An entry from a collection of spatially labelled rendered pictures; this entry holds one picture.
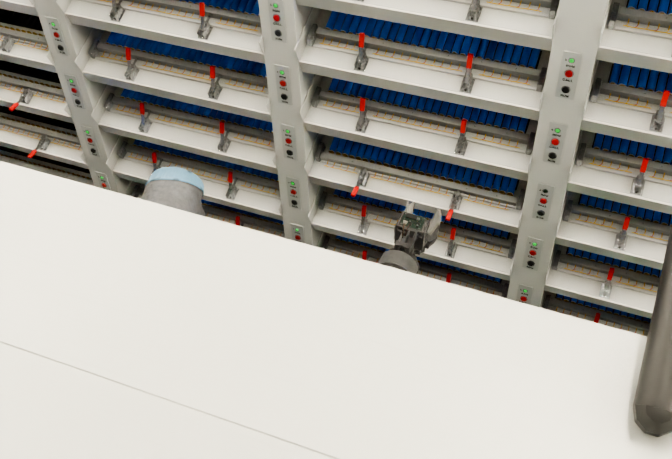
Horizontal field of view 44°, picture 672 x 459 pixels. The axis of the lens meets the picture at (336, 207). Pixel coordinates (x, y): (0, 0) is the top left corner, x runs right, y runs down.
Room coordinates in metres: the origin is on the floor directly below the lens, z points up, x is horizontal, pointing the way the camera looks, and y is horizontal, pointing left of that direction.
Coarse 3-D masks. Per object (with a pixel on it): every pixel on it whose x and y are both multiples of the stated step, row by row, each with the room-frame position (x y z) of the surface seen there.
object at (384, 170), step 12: (324, 156) 1.76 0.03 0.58; (336, 156) 1.75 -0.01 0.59; (336, 168) 1.73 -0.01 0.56; (360, 168) 1.72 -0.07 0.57; (372, 168) 1.70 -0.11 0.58; (384, 168) 1.70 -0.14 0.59; (384, 180) 1.67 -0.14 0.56; (396, 180) 1.67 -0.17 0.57; (408, 180) 1.67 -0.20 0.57; (420, 180) 1.65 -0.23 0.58; (432, 180) 1.64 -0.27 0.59; (444, 180) 1.63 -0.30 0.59; (468, 192) 1.59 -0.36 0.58; (480, 192) 1.59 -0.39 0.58; (492, 192) 1.58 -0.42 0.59; (516, 204) 1.55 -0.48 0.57
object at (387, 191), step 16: (320, 144) 1.80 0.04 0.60; (320, 160) 1.77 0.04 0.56; (320, 176) 1.72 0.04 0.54; (336, 176) 1.72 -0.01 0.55; (352, 176) 1.71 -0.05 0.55; (432, 176) 1.67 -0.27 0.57; (368, 192) 1.66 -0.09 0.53; (384, 192) 1.65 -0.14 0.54; (400, 192) 1.64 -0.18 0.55; (416, 192) 1.63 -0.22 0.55; (432, 192) 1.62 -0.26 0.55; (416, 208) 1.62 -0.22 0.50; (432, 208) 1.59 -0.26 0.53; (448, 208) 1.57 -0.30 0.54; (464, 208) 1.57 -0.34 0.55; (480, 208) 1.56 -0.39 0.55; (496, 208) 1.55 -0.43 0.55; (512, 208) 1.55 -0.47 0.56; (480, 224) 1.55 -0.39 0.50; (496, 224) 1.52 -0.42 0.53; (512, 224) 1.50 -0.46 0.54
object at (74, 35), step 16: (48, 0) 2.03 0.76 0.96; (48, 16) 2.03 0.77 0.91; (64, 16) 2.01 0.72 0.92; (48, 32) 2.04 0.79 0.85; (64, 32) 2.02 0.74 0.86; (80, 32) 2.05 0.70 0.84; (80, 48) 2.03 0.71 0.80; (64, 64) 2.03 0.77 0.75; (64, 80) 2.04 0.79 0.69; (80, 80) 2.02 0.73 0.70; (96, 96) 2.04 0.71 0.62; (80, 112) 2.03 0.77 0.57; (80, 128) 2.04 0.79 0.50; (96, 128) 2.01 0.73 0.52; (112, 144) 2.05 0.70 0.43; (96, 160) 2.03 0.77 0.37; (96, 176) 2.04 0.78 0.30; (112, 176) 2.01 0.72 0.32
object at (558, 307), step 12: (552, 300) 1.51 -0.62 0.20; (564, 300) 1.51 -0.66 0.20; (576, 300) 1.50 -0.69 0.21; (564, 312) 1.48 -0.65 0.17; (576, 312) 1.48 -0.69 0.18; (588, 312) 1.46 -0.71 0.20; (600, 312) 1.46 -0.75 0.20; (612, 312) 1.46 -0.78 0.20; (624, 312) 1.45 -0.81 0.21; (612, 324) 1.43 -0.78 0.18; (624, 324) 1.42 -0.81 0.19; (636, 324) 1.41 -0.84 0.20; (648, 324) 1.41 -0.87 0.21
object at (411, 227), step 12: (408, 216) 1.37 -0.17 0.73; (420, 216) 1.37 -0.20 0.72; (396, 228) 1.34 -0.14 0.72; (408, 228) 1.33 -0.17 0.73; (420, 228) 1.33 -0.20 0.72; (396, 240) 1.30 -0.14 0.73; (408, 240) 1.32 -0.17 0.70; (420, 240) 1.32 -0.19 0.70; (408, 252) 1.27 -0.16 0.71; (420, 252) 1.32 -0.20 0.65
